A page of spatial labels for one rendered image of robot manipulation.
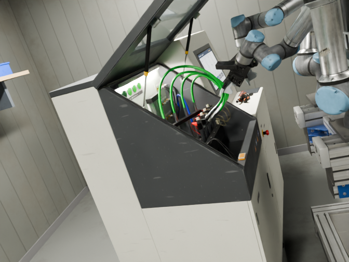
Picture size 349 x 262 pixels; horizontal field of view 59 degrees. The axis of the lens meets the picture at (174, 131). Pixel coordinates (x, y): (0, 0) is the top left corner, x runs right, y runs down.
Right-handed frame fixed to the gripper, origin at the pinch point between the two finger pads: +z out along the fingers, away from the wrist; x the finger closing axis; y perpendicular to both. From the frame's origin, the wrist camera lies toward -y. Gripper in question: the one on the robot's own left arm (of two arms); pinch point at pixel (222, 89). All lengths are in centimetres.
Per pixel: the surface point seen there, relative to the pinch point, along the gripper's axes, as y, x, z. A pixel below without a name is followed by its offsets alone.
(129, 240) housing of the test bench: -4, -62, 77
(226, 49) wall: -24, 160, 67
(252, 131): 25.8, 6.2, 19.7
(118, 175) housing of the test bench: -24, -51, 42
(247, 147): 26.0, -15.0, 12.8
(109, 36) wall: -144, 130, 103
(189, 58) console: -29.7, 32.4, 14.3
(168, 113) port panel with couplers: -25, 11, 45
